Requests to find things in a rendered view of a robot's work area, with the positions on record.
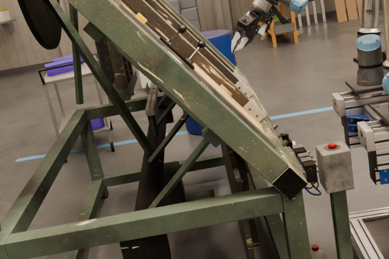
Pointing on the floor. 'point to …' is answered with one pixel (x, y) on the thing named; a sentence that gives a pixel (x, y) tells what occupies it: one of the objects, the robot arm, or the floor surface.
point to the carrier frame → (92, 230)
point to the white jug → (317, 252)
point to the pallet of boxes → (188, 10)
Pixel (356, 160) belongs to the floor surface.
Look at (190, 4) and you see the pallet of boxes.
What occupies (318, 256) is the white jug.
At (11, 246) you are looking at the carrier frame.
